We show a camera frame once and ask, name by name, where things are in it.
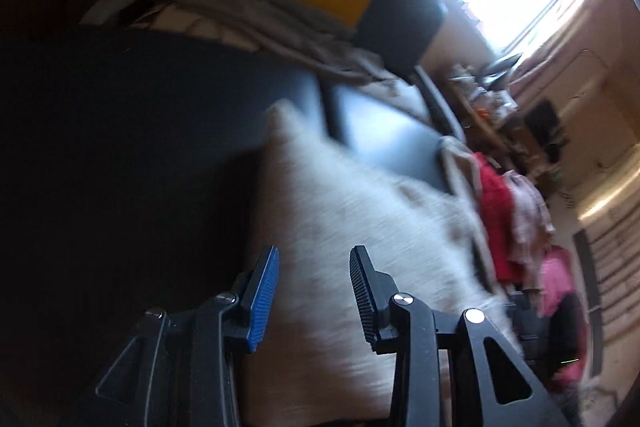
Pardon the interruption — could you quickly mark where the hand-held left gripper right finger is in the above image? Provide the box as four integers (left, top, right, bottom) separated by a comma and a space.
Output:
348, 245, 571, 427

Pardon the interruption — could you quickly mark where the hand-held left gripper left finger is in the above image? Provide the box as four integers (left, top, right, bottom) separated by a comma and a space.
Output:
75, 245, 281, 427

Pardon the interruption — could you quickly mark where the white fluffy cushion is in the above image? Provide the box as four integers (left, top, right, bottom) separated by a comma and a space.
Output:
240, 99, 521, 427

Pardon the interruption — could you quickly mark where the red garment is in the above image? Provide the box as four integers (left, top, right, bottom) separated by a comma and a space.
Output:
472, 152, 518, 283

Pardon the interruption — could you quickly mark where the beige knit garment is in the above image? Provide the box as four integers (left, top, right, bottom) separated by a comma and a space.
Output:
397, 134, 501, 288

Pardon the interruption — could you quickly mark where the pale pink garment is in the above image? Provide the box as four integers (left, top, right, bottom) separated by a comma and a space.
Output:
502, 172, 557, 290

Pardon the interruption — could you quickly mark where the hot pink garment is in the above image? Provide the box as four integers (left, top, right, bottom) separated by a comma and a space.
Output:
537, 244, 587, 380

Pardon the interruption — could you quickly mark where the wooden side shelf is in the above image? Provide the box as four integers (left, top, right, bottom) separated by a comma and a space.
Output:
450, 62, 546, 180

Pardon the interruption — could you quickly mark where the dark blue sofa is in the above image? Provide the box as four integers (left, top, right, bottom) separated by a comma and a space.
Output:
0, 29, 451, 427

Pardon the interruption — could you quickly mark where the cluster of bottles and boxes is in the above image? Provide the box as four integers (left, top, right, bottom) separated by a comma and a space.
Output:
450, 64, 521, 118

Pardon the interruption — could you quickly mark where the white slatted panel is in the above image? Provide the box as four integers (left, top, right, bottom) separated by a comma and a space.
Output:
572, 202, 640, 363

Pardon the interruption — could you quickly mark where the printed sheet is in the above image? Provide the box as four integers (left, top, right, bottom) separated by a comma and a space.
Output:
127, 4, 266, 52

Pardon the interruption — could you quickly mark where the grey cloth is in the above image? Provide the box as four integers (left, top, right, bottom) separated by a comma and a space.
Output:
85, 0, 416, 92

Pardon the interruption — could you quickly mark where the brown curtain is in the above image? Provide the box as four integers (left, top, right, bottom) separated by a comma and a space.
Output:
500, 0, 623, 98

